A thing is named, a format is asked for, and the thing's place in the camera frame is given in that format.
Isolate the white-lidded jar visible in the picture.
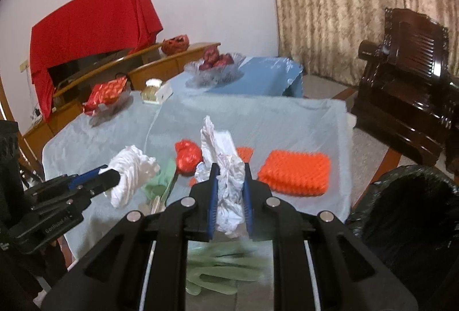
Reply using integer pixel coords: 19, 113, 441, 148
141, 79, 164, 104

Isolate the large orange foam pad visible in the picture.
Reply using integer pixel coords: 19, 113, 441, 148
257, 149, 331, 197

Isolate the beige floral curtain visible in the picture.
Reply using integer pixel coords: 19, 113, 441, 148
262, 0, 459, 89

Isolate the red cloth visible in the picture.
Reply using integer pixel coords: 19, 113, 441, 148
29, 0, 164, 122

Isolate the red plastic bag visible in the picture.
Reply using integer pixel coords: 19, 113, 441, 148
174, 139, 202, 177

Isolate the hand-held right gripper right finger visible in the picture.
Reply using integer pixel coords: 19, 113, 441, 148
243, 162, 418, 311

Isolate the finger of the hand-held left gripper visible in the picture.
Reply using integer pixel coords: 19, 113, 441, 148
32, 168, 121, 215
25, 164, 110, 197

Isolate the glass fruit bowl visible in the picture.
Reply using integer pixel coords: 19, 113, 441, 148
184, 52, 247, 87

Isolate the person's black fleece clothing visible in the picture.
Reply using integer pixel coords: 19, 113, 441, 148
0, 120, 22, 190

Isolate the dark wooden armchair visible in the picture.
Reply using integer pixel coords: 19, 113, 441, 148
351, 7, 459, 168

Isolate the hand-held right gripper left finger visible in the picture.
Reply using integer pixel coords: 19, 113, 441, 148
41, 162, 221, 311

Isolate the white tissue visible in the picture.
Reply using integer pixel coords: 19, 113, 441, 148
194, 115, 252, 238
106, 145, 161, 208

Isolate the small white box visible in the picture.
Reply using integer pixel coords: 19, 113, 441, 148
156, 85, 174, 103

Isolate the light grey tablecloth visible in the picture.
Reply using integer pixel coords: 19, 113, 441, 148
42, 90, 355, 261

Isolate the wooden television cabinet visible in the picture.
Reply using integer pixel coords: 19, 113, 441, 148
22, 42, 221, 150

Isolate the black-lined trash bin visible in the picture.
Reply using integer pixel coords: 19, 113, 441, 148
346, 164, 459, 311

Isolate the black television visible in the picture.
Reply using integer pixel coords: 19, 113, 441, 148
46, 45, 146, 90

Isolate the red patterned snack packet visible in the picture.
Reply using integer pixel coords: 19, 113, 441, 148
83, 77, 130, 115

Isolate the blue tablecloth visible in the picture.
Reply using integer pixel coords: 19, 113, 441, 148
168, 56, 304, 98

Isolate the small glass dish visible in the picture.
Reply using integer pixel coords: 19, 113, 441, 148
83, 92, 134, 127

